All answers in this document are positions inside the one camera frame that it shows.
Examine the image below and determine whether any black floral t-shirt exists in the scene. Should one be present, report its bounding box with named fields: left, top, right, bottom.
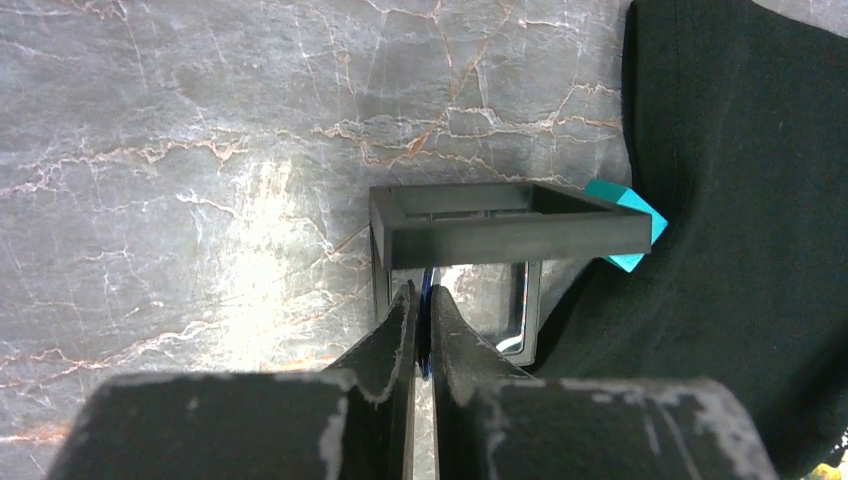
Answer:
left=535, top=1, right=847, bottom=479

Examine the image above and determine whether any black square display frame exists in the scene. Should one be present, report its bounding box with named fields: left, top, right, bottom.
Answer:
left=368, top=180, right=654, bottom=368

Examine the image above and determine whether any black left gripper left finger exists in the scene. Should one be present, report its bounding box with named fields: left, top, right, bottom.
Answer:
left=47, top=284, right=419, bottom=479

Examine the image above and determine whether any teal toy block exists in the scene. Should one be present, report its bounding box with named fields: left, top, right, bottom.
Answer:
left=583, top=179, right=669, bottom=273

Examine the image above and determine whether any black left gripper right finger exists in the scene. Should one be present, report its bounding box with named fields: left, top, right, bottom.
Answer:
left=430, top=286, right=776, bottom=479

